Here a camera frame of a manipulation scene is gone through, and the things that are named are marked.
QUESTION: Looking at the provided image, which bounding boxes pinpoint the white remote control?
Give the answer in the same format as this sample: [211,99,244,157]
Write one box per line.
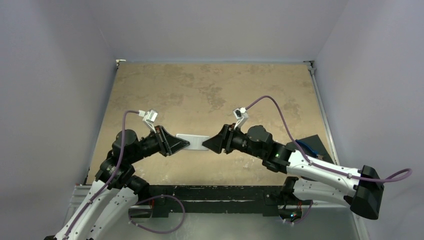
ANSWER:
[176,133,211,151]

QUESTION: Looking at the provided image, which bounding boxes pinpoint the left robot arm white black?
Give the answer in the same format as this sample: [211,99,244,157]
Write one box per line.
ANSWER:
[46,125,190,240]

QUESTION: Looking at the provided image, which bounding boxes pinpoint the aluminium table rail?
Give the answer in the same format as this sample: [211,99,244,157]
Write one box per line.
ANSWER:
[303,60,340,165]

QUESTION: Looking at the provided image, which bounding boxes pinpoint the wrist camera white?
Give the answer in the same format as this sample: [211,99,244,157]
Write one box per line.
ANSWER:
[138,109,158,133]
[233,107,249,129]

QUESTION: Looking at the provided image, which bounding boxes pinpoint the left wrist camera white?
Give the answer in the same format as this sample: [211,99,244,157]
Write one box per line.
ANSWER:
[138,109,158,133]

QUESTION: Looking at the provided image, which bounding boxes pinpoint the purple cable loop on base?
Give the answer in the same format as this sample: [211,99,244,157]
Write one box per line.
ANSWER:
[127,194,186,235]

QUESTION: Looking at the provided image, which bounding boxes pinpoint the blue handled pliers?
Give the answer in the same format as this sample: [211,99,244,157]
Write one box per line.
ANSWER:
[295,139,319,157]

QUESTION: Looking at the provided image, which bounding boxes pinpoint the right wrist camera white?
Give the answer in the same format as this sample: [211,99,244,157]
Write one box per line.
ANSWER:
[233,107,249,129]

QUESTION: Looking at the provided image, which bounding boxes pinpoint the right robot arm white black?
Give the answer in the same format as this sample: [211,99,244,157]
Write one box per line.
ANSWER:
[202,124,385,220]

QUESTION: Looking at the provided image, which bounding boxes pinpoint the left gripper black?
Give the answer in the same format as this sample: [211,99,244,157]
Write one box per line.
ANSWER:
[128,124,189,164]

